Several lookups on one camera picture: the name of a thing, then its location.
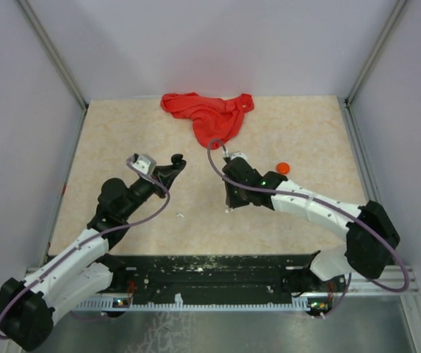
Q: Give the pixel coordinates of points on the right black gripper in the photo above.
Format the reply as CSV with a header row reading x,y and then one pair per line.
x,y
233,201

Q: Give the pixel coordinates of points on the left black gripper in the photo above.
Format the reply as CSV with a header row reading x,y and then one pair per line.
x,y
165,175

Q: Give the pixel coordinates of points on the black earbud charging case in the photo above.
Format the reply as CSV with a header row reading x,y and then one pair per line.
x,y
178,160

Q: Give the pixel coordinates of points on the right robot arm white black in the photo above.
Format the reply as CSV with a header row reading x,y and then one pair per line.
x,y
370,238

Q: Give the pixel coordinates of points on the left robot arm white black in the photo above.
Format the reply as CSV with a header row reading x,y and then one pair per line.
x,y
30,308

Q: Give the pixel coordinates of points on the red crumpled cloth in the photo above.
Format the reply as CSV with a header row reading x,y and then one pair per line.
x,y
215,121

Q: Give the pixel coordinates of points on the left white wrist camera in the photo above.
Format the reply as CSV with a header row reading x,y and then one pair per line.
x,y
141,164

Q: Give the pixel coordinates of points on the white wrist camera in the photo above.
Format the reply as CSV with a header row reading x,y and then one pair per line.
x,y
141,164
227,156

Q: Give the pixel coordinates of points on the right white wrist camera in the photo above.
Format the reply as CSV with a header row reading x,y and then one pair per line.
x,y
227,156

